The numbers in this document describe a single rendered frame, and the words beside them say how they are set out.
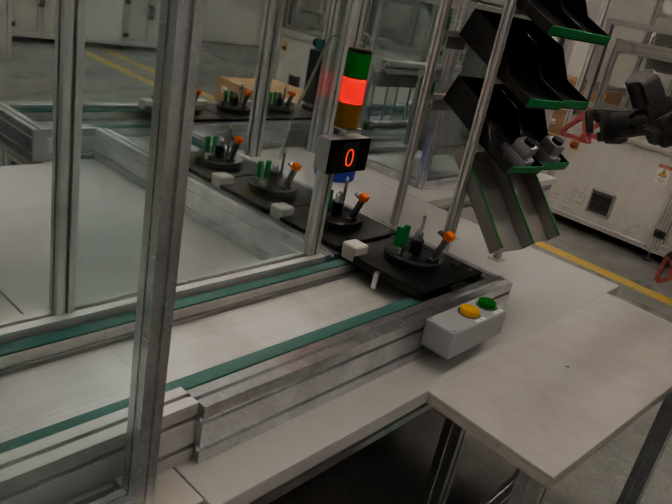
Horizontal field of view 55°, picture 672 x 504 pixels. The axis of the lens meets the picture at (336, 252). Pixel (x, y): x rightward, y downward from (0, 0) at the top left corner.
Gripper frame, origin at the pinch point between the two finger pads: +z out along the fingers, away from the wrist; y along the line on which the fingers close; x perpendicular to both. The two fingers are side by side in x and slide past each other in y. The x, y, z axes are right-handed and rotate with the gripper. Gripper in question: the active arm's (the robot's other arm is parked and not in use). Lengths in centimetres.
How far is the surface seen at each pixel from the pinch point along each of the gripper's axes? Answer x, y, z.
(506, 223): 19.9, -5.3, 24.0
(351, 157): 3, 46, 23
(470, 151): 1.6, 8.2, 23.3
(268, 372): 39, 81, 6
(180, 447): 46, 97, 5
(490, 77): -14.7, 8.4, 16.0
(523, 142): 0.6, 0.8, 13.3
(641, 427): 117, -141, 60
